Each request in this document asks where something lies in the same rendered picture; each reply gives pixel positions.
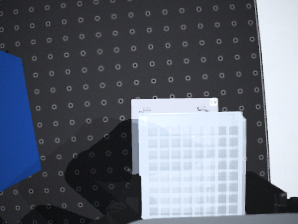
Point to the white well plate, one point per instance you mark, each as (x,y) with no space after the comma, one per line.
(200,178)

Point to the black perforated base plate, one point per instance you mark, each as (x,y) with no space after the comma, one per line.
(85,60)

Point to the blue bin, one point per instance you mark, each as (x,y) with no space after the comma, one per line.
(19,156)

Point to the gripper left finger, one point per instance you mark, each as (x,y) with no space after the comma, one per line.
(128,208)

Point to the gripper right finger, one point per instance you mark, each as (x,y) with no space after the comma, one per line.
(263,197)

